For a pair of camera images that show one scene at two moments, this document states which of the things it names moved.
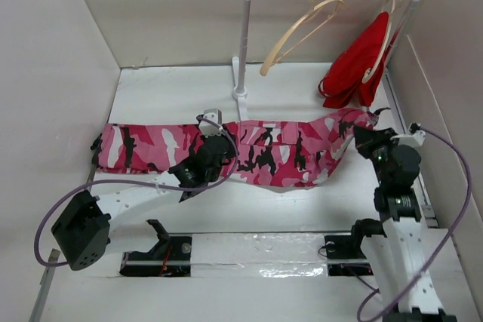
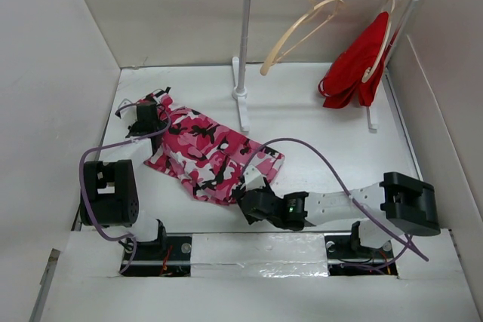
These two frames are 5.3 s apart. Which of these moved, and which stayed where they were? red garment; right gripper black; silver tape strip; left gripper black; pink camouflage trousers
Moved: pink camouflage trousers; right gripper black; left gripper black
Stayed: red garment; silver tape strip
